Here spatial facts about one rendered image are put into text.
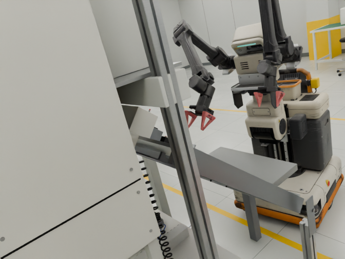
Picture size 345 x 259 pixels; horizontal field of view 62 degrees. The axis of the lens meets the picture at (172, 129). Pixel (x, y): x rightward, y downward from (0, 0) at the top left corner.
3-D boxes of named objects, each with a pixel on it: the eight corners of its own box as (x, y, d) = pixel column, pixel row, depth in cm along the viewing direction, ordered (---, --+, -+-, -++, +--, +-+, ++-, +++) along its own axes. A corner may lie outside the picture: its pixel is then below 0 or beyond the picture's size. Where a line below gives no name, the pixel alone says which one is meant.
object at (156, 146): (136, 153, 145) (140, 144, 146) (241, 190, 93) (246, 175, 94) (76, 131, 125) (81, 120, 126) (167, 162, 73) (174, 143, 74)
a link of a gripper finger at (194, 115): (189, 126, 124) (196, 106, 125) (178, 125, 129) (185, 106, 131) (199, 131, 128) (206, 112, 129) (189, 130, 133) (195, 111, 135)
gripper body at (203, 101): (203, 109, 121) (209, 93, 122) (188, 108, 129) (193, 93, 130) (213, 115, 125) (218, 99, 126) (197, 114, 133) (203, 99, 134)
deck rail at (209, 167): (295, 211, 116) (299, 197, 117) (300, 213, 115) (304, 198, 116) (167, 163, 73) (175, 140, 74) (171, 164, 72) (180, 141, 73)
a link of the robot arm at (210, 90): (218, 87, 129) (209, 87, 133) (209, 80, 124) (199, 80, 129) (213, 102, 128) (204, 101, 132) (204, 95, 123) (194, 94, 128)
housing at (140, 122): (84, 136, 128) (96, 107, 129) (142, 158, 89) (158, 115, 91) (66, 130, 123) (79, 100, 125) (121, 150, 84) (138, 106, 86)
